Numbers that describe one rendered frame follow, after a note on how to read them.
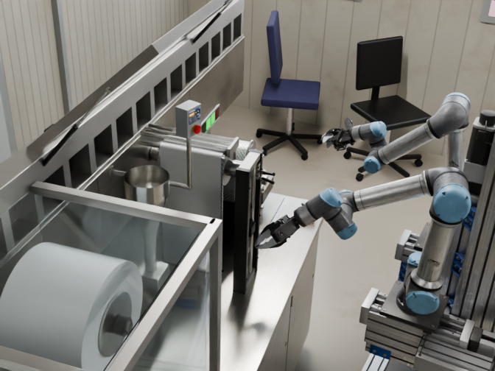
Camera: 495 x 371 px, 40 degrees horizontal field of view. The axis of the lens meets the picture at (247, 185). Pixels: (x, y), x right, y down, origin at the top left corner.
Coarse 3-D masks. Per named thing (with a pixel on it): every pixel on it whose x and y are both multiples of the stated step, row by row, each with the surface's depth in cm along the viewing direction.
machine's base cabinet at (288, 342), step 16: (304, 272) 303; (304, 288) 312; (288, 304) 278; (304, 304) 322; (288, 320) 285; (304, 320) 332; (288, 336) 294; (304, 336) 344; (272, 352) 262; (288, 352) 302; (272, 368) 269; (288, 368) 311
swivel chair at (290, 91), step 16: (272, 16) 523; (272, 32) 506; (272, 48) 512; (272, 64) 519; (272, 80) 526; (288, 80) 550; (304, 80) 551; (272, 96) 521; (288, 96) 522; (304, 96) 523; (288, 112) 543; (288, 128) 550; (272, 144) 542
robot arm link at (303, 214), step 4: (304, 204) 241; (300, 208) 241; (304, 208) 239; (300, 212) 240; (304, 212) 239; (308, 212) 238; (300, 216) 240; (304, 216) 239; (308, 216) 239; (304, 220) 239; (308, 220) 239; (312, 220) 240; (316, 220) 241; (308, 224) 241
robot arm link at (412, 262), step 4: (416, 252) 261; (420, 252) 261; (412, 256) 258; (416, 256) 259; (420, 256) 259; (408, 260) 260; (412, 260) 256; (416, 260) 256; (408, 264) 259; (412, 264) 256; (416, 264) 255; (408, 268) 259; (412, 268) 256; (416, 268) 255; (408, 272) 257; (404, 280) 264; (404, 284) 264
